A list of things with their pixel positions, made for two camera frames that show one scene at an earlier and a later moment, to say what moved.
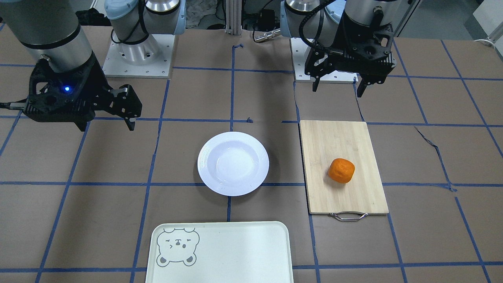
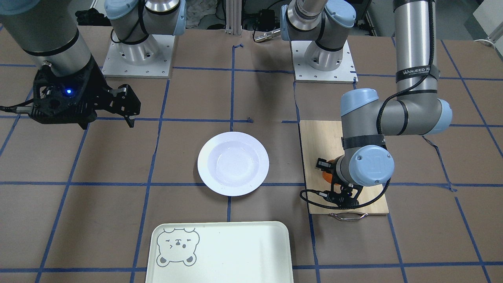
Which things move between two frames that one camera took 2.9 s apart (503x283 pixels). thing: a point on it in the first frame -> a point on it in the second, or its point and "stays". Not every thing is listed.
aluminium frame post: [234, 17] stays
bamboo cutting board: [324, 141] stays
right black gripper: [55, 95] stays
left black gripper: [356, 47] -> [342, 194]
